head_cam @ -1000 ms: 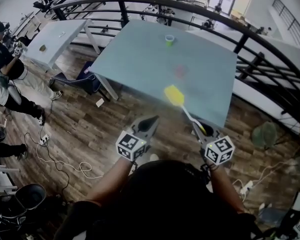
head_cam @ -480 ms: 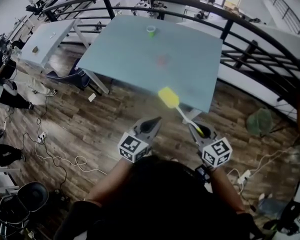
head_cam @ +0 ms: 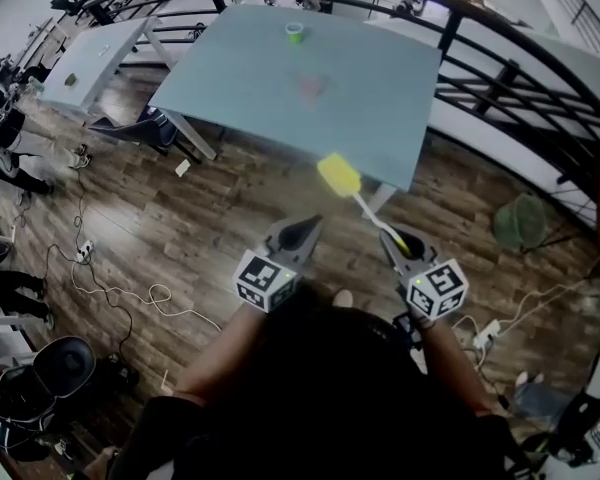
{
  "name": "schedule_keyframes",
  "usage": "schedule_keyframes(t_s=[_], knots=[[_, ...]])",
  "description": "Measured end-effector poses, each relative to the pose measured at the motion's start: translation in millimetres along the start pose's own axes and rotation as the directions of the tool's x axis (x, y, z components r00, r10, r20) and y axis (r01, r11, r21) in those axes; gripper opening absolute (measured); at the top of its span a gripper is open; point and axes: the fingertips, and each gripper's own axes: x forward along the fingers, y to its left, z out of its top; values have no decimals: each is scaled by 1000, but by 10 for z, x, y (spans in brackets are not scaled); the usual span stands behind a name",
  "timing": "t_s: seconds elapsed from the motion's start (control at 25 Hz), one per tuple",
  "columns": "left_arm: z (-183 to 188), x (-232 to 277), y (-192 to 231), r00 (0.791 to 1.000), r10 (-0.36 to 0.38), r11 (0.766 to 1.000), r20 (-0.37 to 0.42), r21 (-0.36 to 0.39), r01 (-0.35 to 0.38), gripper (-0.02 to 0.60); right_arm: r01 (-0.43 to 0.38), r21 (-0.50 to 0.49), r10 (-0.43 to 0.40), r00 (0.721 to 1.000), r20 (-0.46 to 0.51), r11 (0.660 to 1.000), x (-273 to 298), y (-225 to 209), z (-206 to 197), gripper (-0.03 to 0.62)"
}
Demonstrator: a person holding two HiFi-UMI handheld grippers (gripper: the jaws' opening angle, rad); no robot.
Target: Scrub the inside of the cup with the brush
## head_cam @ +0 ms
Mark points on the green cup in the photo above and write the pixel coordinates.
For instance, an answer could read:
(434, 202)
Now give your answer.
(295, 33)

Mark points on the black chest-worn device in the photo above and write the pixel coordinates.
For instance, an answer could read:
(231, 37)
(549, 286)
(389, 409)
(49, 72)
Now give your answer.
(407, 330)

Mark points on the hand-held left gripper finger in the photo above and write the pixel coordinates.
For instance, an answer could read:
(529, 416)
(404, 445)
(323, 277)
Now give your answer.
(277, 233)
(305, 248)

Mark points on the person's black shirt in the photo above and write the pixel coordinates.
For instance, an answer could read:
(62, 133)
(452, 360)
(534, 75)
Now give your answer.
(330, 418)

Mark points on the white paper slip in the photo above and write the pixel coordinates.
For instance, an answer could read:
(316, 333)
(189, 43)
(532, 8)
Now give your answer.
(182, 168)

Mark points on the olive green bucket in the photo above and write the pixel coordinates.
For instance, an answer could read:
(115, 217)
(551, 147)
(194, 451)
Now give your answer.
(520, 220)

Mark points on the small olive bowl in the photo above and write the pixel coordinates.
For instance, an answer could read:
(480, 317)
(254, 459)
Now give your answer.
(70, 80)

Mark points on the person's left forearm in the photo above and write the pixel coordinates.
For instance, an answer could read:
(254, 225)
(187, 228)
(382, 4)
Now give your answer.
(225, 363)

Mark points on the yellow sponge brush white handle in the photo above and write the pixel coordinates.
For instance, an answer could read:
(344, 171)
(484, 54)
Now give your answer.
(337, 175)

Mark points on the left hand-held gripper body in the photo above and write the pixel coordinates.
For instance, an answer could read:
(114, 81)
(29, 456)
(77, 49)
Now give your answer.
(262, 280)

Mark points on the person's right forearm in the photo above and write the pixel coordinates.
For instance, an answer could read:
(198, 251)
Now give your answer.
(455, 368)

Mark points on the black metal railing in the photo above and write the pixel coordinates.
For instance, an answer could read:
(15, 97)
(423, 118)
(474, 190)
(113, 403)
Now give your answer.
(455, 23)

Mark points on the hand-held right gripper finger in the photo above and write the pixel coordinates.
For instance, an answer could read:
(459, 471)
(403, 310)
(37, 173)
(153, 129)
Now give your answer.
(395, 255)
(430, 248)

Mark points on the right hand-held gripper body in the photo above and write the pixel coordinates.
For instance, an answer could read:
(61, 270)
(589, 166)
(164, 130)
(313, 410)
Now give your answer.
(437, 288)

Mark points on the white power strip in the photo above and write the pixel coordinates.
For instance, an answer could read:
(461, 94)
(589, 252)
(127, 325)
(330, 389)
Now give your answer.
(85, 250)
(486, 333)

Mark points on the white table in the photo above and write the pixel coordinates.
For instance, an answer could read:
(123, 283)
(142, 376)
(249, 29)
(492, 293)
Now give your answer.
(90, 63)

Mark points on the pink translucent cup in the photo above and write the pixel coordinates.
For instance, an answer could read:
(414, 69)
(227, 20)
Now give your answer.
(311, 87)

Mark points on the dark blue chair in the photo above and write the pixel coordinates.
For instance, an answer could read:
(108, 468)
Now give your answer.
(135, 130)

